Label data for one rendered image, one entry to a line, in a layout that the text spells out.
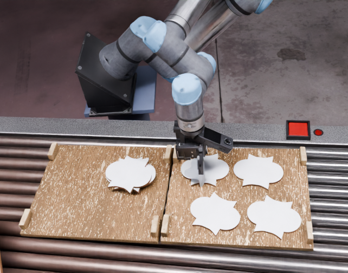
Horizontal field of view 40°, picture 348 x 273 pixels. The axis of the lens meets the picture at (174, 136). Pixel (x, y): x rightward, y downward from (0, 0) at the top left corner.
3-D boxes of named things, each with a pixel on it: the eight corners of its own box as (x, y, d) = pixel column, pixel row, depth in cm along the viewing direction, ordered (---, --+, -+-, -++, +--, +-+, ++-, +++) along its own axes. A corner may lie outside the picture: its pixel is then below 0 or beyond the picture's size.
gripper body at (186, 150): (180, 143, 144) (175, 114, 136) (208, 142, 143) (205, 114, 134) (177, 162, 139) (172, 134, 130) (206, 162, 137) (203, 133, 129)
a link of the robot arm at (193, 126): (204, 102, 131) (202, 123, 125) (206, 114, 134) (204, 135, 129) (178, 103, 132) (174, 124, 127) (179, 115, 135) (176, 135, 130)
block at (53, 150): (54, 147, 161) (52, 141, 159) (59, 147, 160) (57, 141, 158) (49, 160, 157) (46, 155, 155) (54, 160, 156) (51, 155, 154)
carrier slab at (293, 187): (175, 150, 156) (175, 147, 154) (304, 152, 149) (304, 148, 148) (161, 244, 132) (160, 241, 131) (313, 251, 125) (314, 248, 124)
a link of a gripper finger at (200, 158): (199, 170, 141) (197, 143, 139) (204, 170, 141) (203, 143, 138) (197, 176, 137) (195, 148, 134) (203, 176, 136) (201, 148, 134)
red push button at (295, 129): (288, 125, 158) (288, 122, 157) (307, 125, 157) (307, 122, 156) (288, 138, 154) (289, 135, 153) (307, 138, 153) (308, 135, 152)
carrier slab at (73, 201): (56, 147, 162) (55, 144, 161) (174, 150, 156) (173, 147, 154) (21, 236, 139) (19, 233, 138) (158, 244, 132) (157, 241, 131)
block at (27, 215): (27, 213, 143) (24, 208, 141) (33, 213, 142) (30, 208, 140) (20, 230, 139) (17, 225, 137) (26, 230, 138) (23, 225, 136)
